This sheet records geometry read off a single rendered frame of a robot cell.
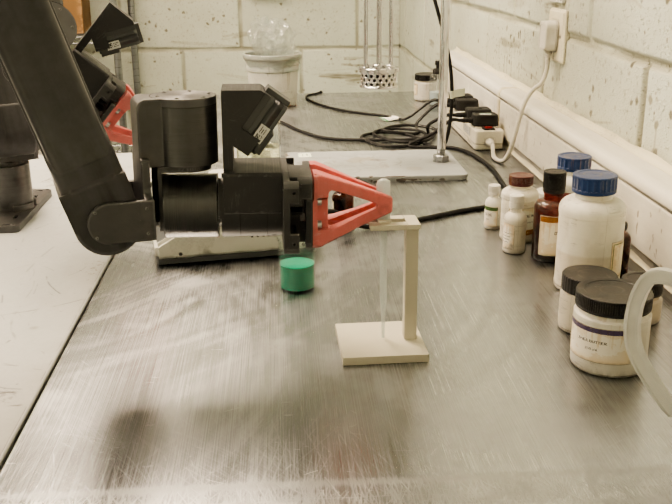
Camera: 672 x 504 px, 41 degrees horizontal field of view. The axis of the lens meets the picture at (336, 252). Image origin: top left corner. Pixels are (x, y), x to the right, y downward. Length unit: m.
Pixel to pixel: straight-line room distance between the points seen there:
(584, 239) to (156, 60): 2.76
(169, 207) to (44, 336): 0.22
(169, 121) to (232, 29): 2.79
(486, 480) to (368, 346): 0.23
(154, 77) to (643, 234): 2.71
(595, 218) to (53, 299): 0.59
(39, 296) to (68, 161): 0.31
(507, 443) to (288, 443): 0.17
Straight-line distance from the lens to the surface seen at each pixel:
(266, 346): 0.87
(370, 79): 1.51
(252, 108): 0.77
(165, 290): 1.02
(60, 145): 0.76
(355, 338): 0.86
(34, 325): 0.97
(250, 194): 0.77
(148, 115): 0.77
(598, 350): 0.82
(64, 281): 1.08
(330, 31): 3.55
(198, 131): 0.77
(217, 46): 3.56
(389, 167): 1.53
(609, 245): 1.00
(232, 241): 1.09
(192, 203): 0.78
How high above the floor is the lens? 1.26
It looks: 19 degrees down
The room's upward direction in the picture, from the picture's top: straight up
